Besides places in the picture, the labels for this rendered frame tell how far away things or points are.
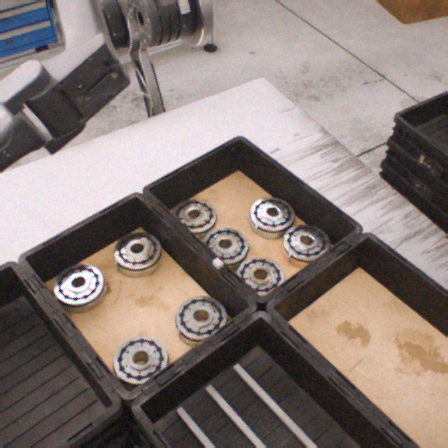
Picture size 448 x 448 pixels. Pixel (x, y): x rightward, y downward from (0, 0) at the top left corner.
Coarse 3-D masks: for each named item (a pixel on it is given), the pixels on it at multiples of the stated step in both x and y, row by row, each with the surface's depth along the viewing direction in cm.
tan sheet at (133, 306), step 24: (96, 264) 125; (168, 264) 125; (48, 288) 121; (120, 288) 121; (144, 288) 121; (168, 288) 121; (192, 288) 121; (72, 312) 117; (96, 312) 117; (120, 312) 117; (144, 312) 117; (168, 312) 117; (96, 336) 113; (120, 336) 113; (168, 336) 113; (144, 360) 110
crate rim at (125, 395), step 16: (112, 208) 123; (80, 224) 119; (48, 240) 117; (208, 256) 114; (32, 272) 111; (224, 272) 111; (240, 288) 109; (64, 320) 104; (240, 320) 104; (80, 336) 102; (208, 336) 102; (96, 352) 100; (192, 352) 100; (176, 368) 98; (112, 384) 96; (144, 384) 96; (128, 400) 94
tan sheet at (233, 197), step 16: (240, 176) 144; (208, 192) 140; (224, 192) 140; (240, 192) 140; (256, 192) 140; (224, 208) 136; (240, 208) 136; (224, 224) 133; (240, 224) 133; (304, 224) 133; (256, 240) 130; (272, 240) 130; (256, 256) 127; (272, 256) 127; (288, 272) 124
